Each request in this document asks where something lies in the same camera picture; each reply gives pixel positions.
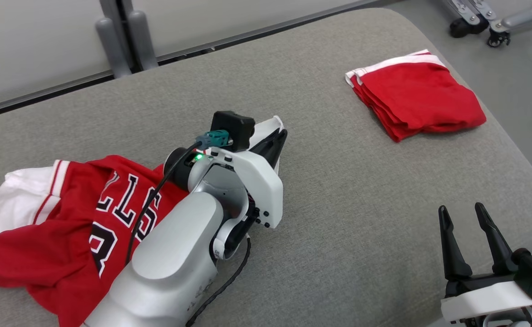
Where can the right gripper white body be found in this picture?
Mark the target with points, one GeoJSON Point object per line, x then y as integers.
{"type": "Point", "coordinates": [484, 299]}

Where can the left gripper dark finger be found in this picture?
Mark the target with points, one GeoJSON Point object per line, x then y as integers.
{"type": "Point", "coordinates": [277, 152]}
{"type": "Point", "coordinates": [266, 144]}

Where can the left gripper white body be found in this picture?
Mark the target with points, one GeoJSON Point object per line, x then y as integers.
{"type": "Point", "coordinates": [266, 190]}

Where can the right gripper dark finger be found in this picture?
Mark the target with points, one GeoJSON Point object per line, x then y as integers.
{"type": "Point", "coordinates": [452, 259]}
{"type": "Point", "coordinates": [497, 254]}

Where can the red shorts with white band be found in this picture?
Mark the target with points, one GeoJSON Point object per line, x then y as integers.
{"type": "Point", "coordinates": [420, 97]}

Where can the red basketball jersey black lettering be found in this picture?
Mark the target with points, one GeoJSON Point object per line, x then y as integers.
{"type": "Point", "coordinates": [66, 227]}

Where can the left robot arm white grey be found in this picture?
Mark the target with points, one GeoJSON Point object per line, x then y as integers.
{"type": "Point", "coordinates": [179, 254]}

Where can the left wrist teal connector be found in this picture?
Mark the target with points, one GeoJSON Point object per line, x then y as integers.
{"type": "Point", "coordinates": [214, 138]}

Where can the grey cylindrical door bumper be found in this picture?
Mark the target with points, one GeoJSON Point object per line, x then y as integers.
{"type": "Point", "coordinates": [142, 41]}
{"type": "Point", "coordinates": [111, 50]}

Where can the black caster wheel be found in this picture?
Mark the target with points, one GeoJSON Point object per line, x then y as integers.
{"type": "Point", "coordinates": [497, 40]}
{"type": "Point", "coordinates": [463, 28]}

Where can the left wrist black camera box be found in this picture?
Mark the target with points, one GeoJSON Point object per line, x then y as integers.
{"type": "Point", "coordinates": [232, 129]}

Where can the grey wall base rail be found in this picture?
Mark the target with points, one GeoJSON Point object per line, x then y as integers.
{"type": "Point", "coordinates": [266, 34]}
{"type": "Point", "coordinates": [43, 97]}

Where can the grey metal door frame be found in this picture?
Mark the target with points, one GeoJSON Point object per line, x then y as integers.
{"type": "Point", "coordinates": [110, 8]}

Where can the grey metal cart frame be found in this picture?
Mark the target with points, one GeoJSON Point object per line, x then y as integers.
{"type": "Point", "coordinates": [520, 18]}

